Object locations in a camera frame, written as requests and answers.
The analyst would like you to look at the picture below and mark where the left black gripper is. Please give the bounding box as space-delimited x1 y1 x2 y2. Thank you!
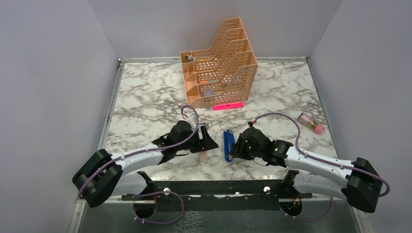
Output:
176 126 219 153

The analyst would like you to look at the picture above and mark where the blue black stapler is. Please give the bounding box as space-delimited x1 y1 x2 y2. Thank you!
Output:
223 130 235 163

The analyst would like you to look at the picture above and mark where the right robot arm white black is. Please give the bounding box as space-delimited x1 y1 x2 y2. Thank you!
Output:
229 127 383 213

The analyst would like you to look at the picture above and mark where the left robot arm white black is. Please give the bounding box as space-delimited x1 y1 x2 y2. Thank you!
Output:
72 120 218 207

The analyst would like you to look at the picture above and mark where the pink flat plastic item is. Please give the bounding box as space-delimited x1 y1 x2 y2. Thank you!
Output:
213 102 244 111

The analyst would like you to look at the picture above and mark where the colourful pink capped tube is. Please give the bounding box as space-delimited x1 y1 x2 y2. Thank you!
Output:
297 113 325 134

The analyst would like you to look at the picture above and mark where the orange perforated file organizer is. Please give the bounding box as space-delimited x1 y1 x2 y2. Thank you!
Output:
180 17 258 108

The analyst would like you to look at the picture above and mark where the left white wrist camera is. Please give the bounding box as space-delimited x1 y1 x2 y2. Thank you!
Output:
185 118 200 130

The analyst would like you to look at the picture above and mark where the black front mounting rail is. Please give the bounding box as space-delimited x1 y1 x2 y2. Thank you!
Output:
121 180 312 212

